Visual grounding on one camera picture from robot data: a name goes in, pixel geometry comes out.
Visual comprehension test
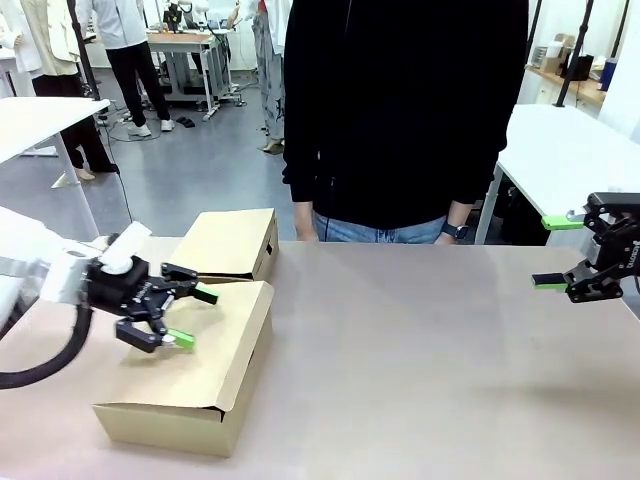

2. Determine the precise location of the bystander in patterned trousers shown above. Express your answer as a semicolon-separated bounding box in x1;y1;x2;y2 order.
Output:
251;0;287;154

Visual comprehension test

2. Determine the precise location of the person's left forearm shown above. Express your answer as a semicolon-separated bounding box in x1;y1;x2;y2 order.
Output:
447;199;477;227

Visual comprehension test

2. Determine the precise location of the bystander in white jacket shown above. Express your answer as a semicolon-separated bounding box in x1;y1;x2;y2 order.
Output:
74;0;175;138

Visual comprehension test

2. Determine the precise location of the bystander in cream coat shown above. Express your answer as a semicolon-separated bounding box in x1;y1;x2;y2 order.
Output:
19;0;121;182

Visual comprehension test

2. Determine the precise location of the wooden counter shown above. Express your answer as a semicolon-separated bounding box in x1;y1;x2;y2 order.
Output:
524;64;609;106

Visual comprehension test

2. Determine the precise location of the person in black sweater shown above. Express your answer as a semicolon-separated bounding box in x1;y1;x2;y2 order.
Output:
282;0;530;245

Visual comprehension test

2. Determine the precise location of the blue bottle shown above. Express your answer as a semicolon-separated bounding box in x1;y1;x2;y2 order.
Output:
599;57;619;93

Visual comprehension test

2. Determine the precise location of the white table with angled corner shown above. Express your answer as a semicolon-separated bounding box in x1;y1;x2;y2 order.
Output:
473;103;640;246

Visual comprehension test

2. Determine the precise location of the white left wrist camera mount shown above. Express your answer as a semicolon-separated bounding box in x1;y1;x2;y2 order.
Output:
98;222;152;275

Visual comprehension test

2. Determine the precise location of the black left arm cable sleeve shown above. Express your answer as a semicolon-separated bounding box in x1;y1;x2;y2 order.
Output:
0;302;95;391

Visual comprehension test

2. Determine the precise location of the grey workbench wooden top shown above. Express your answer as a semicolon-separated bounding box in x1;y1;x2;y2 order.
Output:
147;29;247;121

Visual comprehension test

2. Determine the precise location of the bystander in white coat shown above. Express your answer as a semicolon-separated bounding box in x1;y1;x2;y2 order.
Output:
0;0;41;74

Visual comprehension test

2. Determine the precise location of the white table with round leg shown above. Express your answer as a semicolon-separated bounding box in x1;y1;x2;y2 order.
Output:
0;97;111;237

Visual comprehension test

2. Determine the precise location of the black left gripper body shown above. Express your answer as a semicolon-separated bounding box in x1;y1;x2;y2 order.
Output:
82;255;169;321

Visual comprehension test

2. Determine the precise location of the small cardboard box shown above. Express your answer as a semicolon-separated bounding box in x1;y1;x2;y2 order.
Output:
168;208;280;284

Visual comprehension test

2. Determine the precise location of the large cardboard box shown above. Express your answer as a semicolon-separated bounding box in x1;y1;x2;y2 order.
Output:
92;280;276;459

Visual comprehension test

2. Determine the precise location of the black stand pole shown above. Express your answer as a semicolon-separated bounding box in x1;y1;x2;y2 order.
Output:
67;0;104;101
554;0;595;109

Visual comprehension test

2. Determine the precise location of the black box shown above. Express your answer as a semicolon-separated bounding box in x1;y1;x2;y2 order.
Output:
567;54;595;82

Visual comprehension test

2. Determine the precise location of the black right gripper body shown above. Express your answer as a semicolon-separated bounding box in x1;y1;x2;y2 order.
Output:
585;209;640;282

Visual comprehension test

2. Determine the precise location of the brown carton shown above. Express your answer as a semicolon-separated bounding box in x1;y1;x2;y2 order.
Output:
542;33;577;74

